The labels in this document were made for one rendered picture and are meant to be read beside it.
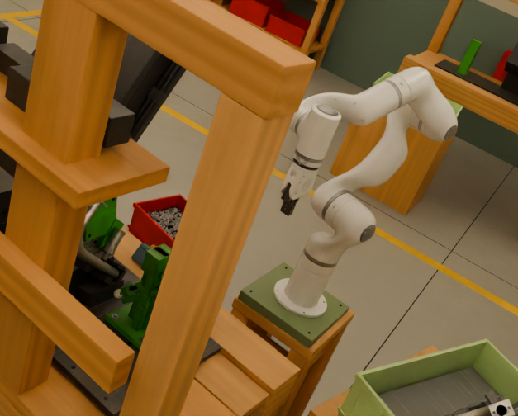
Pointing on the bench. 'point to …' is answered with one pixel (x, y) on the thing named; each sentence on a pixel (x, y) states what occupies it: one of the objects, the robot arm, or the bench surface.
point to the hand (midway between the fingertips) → (287, 207)
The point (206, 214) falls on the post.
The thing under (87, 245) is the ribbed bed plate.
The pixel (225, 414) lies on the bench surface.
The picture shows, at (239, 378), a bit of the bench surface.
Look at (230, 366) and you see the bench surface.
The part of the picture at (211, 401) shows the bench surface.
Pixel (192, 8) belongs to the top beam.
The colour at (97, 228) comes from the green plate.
